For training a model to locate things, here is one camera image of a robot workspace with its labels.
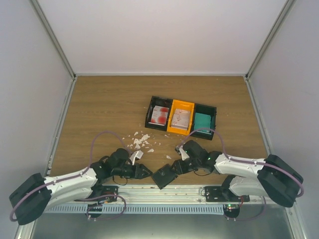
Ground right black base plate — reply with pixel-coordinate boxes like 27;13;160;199
204;186;250;203

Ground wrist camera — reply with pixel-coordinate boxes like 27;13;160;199
175;146;189;161
129;150;144;165

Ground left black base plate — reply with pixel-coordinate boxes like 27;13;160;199
94;185;119;203

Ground frame post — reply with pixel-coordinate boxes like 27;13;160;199
29;0;77;80
244;0;297;81

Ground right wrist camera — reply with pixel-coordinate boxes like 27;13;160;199
175;146;189;161

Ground red card stack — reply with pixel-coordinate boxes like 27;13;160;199
150;106;169;125

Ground black leather card holder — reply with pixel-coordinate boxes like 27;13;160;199
151;164;178;190

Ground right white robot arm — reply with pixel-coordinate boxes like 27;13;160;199
172;140;303;208

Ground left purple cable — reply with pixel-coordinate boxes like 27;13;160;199
9;130;133;222

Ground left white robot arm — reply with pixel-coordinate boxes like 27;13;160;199
9;148;153;225

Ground teal card stack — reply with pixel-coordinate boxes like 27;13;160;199
194;113;211;134

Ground left black card bin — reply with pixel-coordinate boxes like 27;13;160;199
145;96;173;131

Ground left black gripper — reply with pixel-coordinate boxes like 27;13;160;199
113;163;153;180

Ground right frame post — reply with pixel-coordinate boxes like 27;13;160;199
244;0;297;81

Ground orange card bin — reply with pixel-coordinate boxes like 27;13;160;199
167;100;195;135

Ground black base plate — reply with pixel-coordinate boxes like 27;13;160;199
94;185;119;203
204;186;250;203

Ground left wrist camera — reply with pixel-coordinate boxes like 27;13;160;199
129;150;144;165

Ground grey slotted cable duct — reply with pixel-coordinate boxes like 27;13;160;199
46;203;224;215

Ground white VIP card stack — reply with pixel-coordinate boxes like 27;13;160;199
171;109;190;130

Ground left frame post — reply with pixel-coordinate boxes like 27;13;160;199
29;0;77;80

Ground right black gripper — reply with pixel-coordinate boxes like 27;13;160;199
170;158;200;175

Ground aluminium rail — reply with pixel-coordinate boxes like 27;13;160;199
44;184;297;205

